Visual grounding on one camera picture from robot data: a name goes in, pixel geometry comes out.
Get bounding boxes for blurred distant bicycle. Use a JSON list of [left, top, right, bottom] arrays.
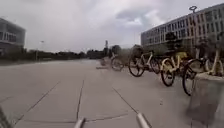
[[109, 52, 127, 72]]

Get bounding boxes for thin distant pole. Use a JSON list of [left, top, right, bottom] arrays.
[[104, 40, 109, 57]]

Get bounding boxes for bicycle with black wheels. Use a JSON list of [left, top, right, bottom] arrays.
[[127, 49, 162, 78]]

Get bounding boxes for grey concrete slab pavement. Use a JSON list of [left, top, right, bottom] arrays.
[[0, 58, 224, 128]]

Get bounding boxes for row of dark trees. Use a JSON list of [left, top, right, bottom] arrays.
[[18, 48, 106, 61]]

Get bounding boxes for robot's own part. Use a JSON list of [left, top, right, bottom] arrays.
[[73, 116, 87, 128], [135, 112, 151, 128]]

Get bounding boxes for dark tree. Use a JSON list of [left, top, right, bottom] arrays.
[[164, 31, 183, 51]]

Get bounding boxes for pale yellow bicycle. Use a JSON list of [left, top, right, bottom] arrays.
[[181, 49, 224, 97]]

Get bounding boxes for long grey windowed building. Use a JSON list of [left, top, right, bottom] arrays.
[[140, 2, 224, 51]]

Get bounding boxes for grey concrete bollard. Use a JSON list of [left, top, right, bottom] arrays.
[[186, 72, 224, 127]]

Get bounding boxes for large grey multi-storey building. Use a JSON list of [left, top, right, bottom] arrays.
[[0, 17, 27, 57]]

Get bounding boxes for street lamp post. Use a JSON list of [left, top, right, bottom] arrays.
[[188, 5, 200, 59]]

